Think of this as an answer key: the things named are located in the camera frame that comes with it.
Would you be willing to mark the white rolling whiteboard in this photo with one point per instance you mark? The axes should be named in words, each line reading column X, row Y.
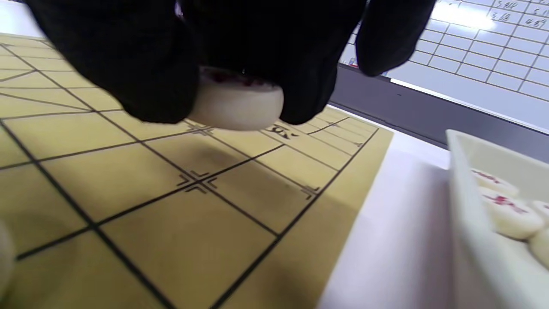
column 472, row 64

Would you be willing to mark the cluster of wooden chess pieces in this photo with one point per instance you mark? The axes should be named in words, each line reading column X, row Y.
column 510, row 214

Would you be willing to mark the pack of coloured magnets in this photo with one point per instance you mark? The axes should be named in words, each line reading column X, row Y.
column 351, row 62

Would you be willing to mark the beige plastic tray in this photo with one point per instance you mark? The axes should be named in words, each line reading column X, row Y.
column 476, row 257

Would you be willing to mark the person's right hand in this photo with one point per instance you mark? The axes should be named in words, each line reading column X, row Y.
column 128, row 51

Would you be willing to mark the yellow chess board mat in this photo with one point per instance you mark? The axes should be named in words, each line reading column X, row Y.
column 128, row 240

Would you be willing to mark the round red-marked chess piece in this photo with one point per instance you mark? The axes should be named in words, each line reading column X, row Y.
column 4, row 257
column 236, row 107

